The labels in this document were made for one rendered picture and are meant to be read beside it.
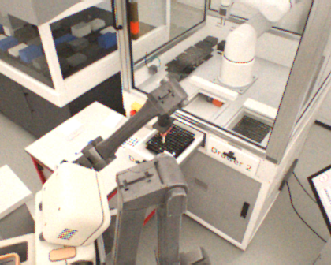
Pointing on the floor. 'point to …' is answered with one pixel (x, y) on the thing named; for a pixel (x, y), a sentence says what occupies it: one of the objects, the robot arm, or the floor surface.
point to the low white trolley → (42, 162)
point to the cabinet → (232, 192)
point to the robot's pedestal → (9, 205)
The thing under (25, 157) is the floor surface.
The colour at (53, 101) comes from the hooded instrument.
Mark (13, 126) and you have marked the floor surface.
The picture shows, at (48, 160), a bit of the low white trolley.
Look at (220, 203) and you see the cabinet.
